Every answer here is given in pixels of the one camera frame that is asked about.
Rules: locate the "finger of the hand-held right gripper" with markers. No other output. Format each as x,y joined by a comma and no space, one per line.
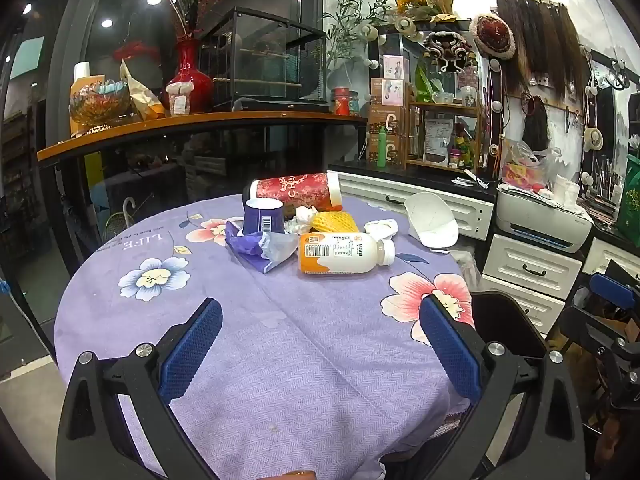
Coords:
607,286
587,321

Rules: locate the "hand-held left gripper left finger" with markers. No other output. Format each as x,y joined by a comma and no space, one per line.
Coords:
192,350

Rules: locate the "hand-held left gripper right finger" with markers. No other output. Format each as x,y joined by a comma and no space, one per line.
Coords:
450,350

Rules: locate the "black trash bin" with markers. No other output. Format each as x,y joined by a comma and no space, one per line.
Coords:
505,320

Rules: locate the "purple plastic wrapper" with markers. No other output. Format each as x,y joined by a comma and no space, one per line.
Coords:
245,249

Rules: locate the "white tissue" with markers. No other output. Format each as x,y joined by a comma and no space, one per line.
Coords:
380,229
302,217

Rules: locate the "white and orange plastic bottle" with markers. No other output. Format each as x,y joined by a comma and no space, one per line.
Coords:
345,255

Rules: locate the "purple paper cup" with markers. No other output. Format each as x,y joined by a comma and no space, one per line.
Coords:
257,215

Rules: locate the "yellow foam fruit net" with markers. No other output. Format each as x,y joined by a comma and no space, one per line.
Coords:
332,222

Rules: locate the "white drawer stack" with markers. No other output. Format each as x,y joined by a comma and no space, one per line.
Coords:
530,270

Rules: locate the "purple floral tablecloth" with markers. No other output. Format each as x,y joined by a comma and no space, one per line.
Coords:
280,350

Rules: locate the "green shopping bag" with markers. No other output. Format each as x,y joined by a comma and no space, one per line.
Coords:
631,195

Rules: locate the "white printer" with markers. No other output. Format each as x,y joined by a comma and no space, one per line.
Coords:
540,220

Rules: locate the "white paper box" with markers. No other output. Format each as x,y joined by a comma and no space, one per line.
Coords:
566,191

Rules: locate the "plastic bag with colourful items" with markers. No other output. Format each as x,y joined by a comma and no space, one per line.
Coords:
520,172

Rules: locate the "small straw hat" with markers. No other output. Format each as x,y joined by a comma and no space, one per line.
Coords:
593,139

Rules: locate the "wide white drawer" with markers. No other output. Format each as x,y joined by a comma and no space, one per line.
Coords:
415,200

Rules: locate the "white clip tool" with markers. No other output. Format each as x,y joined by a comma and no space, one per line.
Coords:
472,179

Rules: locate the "dark wig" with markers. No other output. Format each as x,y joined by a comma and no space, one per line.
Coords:
536,127

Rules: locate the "colourful toy figure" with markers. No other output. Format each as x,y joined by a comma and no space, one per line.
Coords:
461,152

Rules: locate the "brown printed box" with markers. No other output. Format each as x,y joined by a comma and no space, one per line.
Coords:
392,122
395,150

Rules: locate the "printed paper sheet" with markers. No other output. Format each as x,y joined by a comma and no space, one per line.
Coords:
437,140

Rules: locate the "green bottle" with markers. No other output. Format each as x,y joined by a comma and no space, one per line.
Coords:
381,150

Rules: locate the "curved wooden counter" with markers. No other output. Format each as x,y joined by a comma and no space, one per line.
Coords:
200,122

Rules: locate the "wooden desktop rack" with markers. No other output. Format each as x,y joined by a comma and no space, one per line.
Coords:
445,105

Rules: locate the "hanging hair extensions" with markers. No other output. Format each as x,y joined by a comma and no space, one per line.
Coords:
540,45

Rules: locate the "small white jar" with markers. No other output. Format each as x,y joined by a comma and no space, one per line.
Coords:
179,100

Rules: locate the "brown snack bag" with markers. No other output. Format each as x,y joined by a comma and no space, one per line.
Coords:
142,97

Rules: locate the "ornate glass bowl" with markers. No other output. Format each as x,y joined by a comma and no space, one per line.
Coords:
97,105

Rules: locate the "teal tin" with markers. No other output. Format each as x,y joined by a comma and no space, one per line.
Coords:
354,104

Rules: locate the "red vase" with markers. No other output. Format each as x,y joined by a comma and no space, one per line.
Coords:
187,80

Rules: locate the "red tin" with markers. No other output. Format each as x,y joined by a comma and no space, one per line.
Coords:
341,101

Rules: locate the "round red hat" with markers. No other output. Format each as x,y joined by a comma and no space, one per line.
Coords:
492,35

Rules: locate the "ornate dark headdress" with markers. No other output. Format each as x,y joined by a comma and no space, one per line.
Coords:
447,50

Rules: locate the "glass display case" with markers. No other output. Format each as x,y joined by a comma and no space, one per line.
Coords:
260,60

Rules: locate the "red decorative branches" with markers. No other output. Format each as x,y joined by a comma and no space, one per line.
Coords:
187,7

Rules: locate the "green leafy branches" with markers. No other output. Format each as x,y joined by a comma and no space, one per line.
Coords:
350,20

